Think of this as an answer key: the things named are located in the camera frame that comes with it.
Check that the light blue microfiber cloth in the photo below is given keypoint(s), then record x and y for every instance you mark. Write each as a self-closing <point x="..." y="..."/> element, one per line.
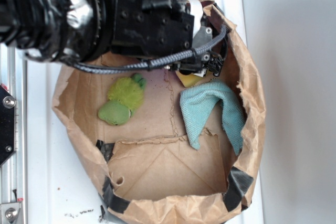
<point x="197" y="104"/>

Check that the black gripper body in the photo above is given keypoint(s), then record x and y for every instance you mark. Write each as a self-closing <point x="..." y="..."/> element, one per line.
<point x="166" y="33"/>

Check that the aluminium frame rail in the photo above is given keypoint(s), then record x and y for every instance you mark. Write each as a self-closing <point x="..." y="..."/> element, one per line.
<point x="14" y="171"/>

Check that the black mounting bracket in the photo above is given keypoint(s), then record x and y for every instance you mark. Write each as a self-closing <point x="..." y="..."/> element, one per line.
<point x="8" y="125"/>

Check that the white plastic tray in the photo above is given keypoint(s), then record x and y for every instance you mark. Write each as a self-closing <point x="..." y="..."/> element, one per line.
<point x="58" y="188"/>

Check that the green plush frog toy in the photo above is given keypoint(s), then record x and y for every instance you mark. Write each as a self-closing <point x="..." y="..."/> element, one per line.
<point x="125" y="96"/>

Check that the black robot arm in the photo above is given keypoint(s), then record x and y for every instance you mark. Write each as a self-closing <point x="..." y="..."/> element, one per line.
<point x="77" y="33"/>

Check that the yellow green sponge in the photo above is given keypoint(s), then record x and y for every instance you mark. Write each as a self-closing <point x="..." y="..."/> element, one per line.
<point x="191" y="79"/>

